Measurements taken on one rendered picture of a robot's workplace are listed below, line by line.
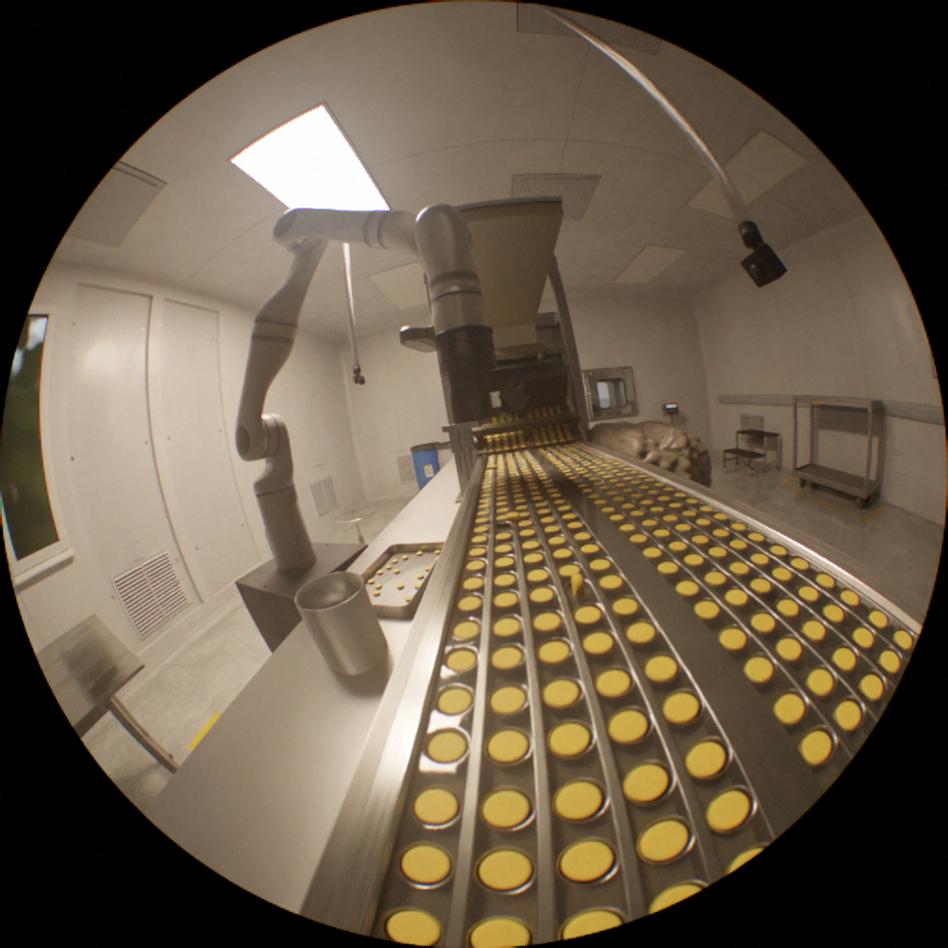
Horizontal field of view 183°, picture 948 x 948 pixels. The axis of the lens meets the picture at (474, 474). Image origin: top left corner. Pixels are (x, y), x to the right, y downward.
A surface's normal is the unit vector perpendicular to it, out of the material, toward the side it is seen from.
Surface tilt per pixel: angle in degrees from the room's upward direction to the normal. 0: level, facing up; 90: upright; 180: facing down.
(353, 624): 90
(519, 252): 118
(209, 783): 0
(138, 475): 90
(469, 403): 90
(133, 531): 90
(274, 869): 0
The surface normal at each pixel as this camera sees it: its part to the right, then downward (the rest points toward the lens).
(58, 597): 0.98, -0.15
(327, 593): 0.69, 0.03
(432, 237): -0.28, 0.51
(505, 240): 0.01, 0.63
